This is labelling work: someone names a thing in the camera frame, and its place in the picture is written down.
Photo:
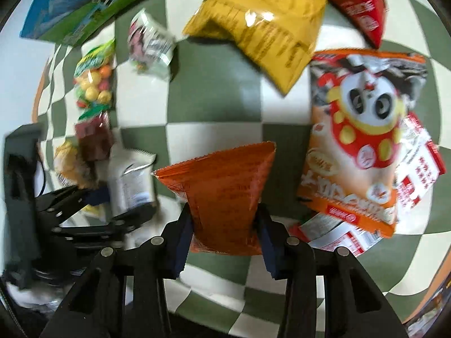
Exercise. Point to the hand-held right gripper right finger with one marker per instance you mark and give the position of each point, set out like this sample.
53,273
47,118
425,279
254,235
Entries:
269,251

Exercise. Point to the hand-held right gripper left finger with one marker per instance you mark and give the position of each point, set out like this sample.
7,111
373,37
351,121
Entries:
181,244

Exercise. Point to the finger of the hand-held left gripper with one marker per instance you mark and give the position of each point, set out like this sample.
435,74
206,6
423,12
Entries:
119,221
97,197

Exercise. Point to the silver snack packet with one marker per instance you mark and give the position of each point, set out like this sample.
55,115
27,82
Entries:
130,183

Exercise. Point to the pale green snack packet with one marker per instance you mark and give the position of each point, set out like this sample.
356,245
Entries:
151,45

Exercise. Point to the blue and green cardboard box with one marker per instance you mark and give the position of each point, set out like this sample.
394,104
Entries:
70,7

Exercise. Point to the clear packet of yellow snacks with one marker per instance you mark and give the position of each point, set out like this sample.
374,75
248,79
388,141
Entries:
70,165

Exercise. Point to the dark red snack packet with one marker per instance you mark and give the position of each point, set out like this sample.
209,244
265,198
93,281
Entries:
93,141

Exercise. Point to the red and white snack packet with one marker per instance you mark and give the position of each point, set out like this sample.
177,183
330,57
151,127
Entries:
422,169
338,239

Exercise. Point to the colourful candy ball bag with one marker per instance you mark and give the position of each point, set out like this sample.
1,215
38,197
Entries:
93,84

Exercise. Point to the orange panda print snack bag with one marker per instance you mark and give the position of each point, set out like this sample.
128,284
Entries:
352,169

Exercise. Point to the green white checkered cloth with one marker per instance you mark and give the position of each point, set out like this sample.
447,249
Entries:
218,119

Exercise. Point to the yellow snack bag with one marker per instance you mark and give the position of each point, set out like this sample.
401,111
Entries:
260,24

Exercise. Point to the red snack bag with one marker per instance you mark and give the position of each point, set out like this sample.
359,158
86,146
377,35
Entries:
359,3

